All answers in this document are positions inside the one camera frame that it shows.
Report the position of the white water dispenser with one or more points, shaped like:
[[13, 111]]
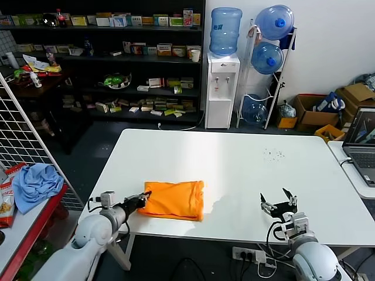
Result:
[[221, 96]]

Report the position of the red white snack bag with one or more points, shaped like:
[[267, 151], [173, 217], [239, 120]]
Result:
[[16, 172]]

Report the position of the black shelf unit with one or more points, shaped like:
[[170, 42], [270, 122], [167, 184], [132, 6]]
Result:
[[137, 67]]

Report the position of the blue drink bottle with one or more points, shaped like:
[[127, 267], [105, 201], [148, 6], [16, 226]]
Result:
[[88, 47]]

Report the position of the orange t-shirt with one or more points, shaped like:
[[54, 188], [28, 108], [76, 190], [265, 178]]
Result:
[[173, 200]]

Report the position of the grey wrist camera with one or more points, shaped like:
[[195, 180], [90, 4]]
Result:
[[107, 199], [297, 224]]

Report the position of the blue capped water jug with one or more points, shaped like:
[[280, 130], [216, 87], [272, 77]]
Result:
[[267, 58], [275, 22]]

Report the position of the dark wooden table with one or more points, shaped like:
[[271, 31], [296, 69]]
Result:
[[38, 99]]

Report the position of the small yellow box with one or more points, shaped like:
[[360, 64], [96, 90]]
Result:
[[287, 123]]

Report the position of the dark blue hanging cloth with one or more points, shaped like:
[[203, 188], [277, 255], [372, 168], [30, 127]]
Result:
[[290, 39]]

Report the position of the purple drink bottle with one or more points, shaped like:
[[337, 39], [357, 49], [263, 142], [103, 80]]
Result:
[[52, 58]]

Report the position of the white paper cup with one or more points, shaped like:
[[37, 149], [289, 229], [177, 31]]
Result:
[[195, 56]]

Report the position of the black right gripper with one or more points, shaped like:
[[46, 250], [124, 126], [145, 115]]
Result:
[[282, 209]]

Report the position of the large open cardboard box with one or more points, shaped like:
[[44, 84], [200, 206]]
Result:
[[317, 120]]

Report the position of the yellow orange medicine box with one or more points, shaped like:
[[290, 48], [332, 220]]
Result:
[[164, 50]]

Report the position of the tall pink white box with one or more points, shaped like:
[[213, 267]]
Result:
[[188, 17]]

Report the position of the closed brown cardboard box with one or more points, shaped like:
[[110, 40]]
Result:
[[356, 93]]

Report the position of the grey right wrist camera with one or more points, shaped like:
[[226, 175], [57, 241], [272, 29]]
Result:
[[297, 224]]

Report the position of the blue white medicine box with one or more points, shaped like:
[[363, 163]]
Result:
[[118, 21]]

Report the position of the flat white small box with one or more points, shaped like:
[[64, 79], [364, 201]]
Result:
[[116, 53]]

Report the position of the green plastic bottle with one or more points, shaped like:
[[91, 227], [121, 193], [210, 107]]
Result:
[[44, 250]]

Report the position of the white power strip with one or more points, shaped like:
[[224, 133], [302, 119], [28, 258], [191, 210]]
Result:
[[249, 254]]

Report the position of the yellow white paper pile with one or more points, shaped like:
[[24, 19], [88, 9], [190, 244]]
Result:
[[41, 65]]

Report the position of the red white shelf cart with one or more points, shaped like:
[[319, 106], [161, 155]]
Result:
[[38, 222]]

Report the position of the clear crumpled plastic bag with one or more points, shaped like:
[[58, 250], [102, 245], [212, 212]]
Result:
[[287, 110]]

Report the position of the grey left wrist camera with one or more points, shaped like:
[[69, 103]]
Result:
[[107, 199]]

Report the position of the green white medicine box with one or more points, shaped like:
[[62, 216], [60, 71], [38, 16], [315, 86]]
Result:
[[161, 20]]

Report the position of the blue empty water jug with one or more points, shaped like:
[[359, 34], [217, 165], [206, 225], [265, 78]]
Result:
[[255, 109]]

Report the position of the white cylindrical tumbler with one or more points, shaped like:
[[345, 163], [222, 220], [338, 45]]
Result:
[[11, 59]]

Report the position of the blue white bag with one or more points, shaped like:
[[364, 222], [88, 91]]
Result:
[[329, 102]]

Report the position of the grey open laptop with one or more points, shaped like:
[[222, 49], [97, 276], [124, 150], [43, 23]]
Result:
[[359, 146]]

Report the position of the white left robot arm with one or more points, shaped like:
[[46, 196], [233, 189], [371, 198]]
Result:
[[90, 228]]

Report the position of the black folded stand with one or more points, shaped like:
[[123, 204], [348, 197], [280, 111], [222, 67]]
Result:
[[277, 96]]

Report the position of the plain white medicine box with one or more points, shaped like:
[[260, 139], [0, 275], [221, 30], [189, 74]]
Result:
[[103, 22]]

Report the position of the small white bottle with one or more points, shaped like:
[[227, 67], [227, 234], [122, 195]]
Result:
[[37, 81]]

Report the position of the red white medicine box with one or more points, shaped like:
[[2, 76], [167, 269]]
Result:
[[156, 82]]

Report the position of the white metal jug rack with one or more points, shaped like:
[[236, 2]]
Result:
[[274, 96]]

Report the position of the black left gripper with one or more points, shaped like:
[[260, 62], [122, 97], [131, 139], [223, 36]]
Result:
[[133, 202]]

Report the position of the light blue crumpled cloth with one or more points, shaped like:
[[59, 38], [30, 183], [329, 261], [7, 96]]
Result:
[[38, 184]]

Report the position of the grey blue clothes heap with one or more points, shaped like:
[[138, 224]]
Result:
[[366, 82]]

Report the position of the yellow white medicine box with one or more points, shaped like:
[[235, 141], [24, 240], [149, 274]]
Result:
[[79, 21]]

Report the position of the orange chips bag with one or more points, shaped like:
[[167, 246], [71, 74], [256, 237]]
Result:
[[6, 207]]

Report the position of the cola bottle red cap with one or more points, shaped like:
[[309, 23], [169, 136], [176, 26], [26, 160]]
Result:
[[62, 19]]

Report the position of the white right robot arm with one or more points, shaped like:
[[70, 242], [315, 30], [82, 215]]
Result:
[[316, 260]]

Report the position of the yellow plastic crate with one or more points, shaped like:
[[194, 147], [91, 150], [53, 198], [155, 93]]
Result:
[[329, 133]]

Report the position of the blue labelled water jug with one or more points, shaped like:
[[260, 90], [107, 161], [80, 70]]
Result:
[[225, 32]]

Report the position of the bowl of green fruit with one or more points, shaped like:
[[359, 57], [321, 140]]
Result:
[[115, 80]]

